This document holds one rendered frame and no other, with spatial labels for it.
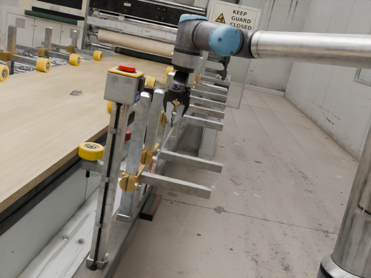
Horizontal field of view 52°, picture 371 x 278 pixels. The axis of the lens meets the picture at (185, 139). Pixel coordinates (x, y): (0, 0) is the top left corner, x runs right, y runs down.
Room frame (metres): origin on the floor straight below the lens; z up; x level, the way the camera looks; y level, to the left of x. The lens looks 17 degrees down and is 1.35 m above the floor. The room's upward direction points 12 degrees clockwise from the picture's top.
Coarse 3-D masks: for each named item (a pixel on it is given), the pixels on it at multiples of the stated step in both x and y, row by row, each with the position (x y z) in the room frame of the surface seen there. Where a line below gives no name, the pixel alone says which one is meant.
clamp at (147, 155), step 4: (156, 144) 1.45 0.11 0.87; (156, 148) 1.41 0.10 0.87; (144, 152) 1.34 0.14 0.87; (148, 152) 1.34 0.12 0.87; (152, 152) 1.36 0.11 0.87; (144, 156) 1.34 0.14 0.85; (148, 156) 1.34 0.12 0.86; (152, 156) 1.35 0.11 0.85; (140, 160) 1.34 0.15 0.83; (144, 160) 1.34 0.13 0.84; (148, 160) 1.34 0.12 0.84
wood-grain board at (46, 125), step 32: (96, 64) 3.01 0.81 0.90; (128, 64) 3.40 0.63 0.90; (0, 96) 1.56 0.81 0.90; (32, 96) 1.67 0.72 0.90; (64, 96) 1.79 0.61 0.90; (96, 96) 1.93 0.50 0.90; (0, 128) 1.19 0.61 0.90; (32, 128) 1.25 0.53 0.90; (64, 128) 1.32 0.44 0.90; (96, 128) 1.40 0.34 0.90; (0, 160) 0.95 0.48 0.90; (32, 160) 0.99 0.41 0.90; (64, 160) 1.07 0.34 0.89; (0, 192) 0.78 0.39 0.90
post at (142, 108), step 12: (144, 96) 1.12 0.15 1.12; (144, 108) 1.11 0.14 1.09; (144, 120) 1.11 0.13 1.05; (132, 132) 1.12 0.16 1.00; (144, 132) 1.13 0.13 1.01; (132, 144) 1.12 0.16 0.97; (132, 156) 1.12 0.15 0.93; (132, 168) 1.12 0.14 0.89; (132, 192) 1.12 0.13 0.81; (120, 204) 1.12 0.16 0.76
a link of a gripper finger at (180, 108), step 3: (177, 105) 1.29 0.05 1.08; (180, 105) 1.28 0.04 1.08; (183, 105) 1.28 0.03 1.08; (177, 108) 1.28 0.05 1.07; (180, 108) 1.28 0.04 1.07; (183, 108) 1.28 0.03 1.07; (177, 111) 1.28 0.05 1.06; (180, 111) 1.28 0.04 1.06; (177, 114) 1.28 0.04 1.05; (180, 114) 1.28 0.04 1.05; (174, 117) 1.28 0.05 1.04; (177, 117) 1.28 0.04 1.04; (180, 117) 1.28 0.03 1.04; (174, 120) 1.28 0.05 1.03; (177, 120) 1.28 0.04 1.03; (174, 123) 1.28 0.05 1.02; (177, 123) 1.29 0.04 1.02
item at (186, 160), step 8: (128, 144) 1.41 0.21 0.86; (168, 152) 1.42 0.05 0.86; (168, 160) 1.40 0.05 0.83; (176, 160) 1.40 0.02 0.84; (184, 160) 1.40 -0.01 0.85; (192, 160) 1.40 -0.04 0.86; (200, 160) 1.40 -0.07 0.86; (200, 168) 1.39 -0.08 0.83; (208, 168) 1.39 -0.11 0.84; (216, 168) 1.39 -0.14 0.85
